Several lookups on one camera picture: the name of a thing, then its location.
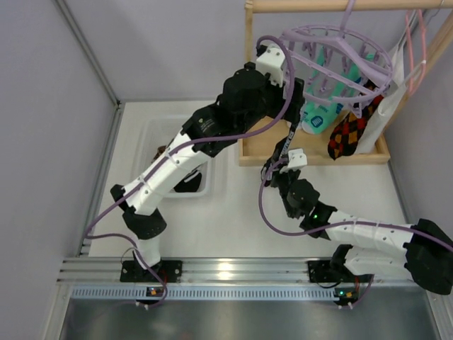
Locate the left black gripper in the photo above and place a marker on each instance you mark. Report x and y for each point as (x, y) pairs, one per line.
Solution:
(297, 100)

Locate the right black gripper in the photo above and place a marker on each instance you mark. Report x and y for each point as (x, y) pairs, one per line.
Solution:
(277, 162)

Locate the black grey blue sock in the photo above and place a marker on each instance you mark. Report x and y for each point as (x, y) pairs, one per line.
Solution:
(280, 151)

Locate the purple round clip hanger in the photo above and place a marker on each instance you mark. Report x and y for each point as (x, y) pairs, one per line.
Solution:
(305, 43)

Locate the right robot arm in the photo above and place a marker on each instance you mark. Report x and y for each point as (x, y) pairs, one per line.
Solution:
(420, 252)

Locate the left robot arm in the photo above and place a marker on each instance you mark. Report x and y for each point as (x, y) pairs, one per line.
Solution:
(201, 138)

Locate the teal sock with blue patch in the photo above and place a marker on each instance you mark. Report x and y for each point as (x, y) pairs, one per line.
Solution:
(316, 118)

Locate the wooden clothes rack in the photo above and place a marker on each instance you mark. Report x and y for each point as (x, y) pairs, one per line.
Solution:
(254, 151)

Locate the argyle sock red yellow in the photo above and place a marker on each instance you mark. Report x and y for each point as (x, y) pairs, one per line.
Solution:
(347, 133)

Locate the teal sock left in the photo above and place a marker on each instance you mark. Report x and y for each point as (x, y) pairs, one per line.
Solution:
(334, 90)

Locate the white tote bag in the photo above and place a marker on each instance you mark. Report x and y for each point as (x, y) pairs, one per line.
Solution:
(387, 106)

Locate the brown argyle sock in bin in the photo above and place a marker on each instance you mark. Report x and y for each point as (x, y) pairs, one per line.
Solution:
(159, 152)

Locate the white plastic bin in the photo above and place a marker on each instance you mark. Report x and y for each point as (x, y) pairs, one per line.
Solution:
(158, 132)

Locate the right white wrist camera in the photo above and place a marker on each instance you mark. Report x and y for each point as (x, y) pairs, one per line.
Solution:
(296, 160)

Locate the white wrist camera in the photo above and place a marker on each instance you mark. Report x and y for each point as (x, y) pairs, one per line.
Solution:
(270, 60)
(296, 160)

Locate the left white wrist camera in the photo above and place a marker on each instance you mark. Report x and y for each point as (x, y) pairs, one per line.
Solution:
(270, 60)

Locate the slotted grey cable duct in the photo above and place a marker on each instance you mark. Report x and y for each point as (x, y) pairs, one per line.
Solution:
(247, 293)

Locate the aluminium mounting rail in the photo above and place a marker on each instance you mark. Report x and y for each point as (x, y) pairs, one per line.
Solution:
(194, 270)

